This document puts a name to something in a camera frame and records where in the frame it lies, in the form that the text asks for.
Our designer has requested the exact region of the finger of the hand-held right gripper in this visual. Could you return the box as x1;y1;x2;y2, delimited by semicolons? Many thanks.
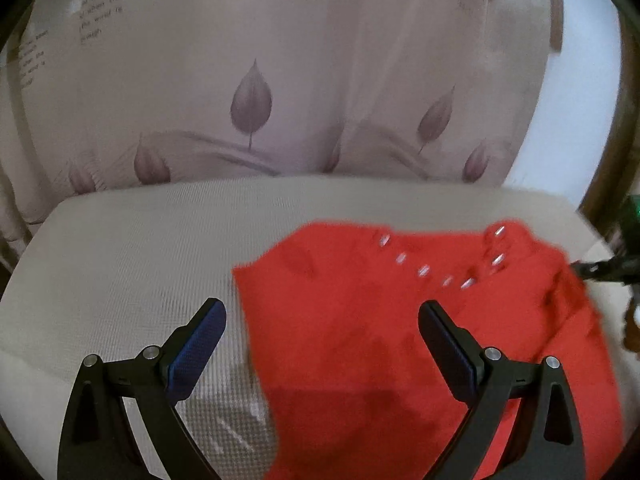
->
572;257;640;282

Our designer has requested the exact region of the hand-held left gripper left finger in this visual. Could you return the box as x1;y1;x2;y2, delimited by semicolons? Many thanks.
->
57;298;228;480

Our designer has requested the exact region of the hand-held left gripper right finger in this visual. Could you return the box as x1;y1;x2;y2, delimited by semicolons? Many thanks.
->
418;301;586;480

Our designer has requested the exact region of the red fleece garment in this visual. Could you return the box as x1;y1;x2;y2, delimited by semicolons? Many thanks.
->
232;218;626;480

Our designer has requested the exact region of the beige woven mattress cover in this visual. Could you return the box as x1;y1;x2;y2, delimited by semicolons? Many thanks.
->
0;175;616;480

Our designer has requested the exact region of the leaf print curtain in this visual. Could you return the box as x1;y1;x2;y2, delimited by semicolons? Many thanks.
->
0;0;566;271

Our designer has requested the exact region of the brown wooden door frame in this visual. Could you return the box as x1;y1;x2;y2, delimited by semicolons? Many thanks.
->
580;10;640;231

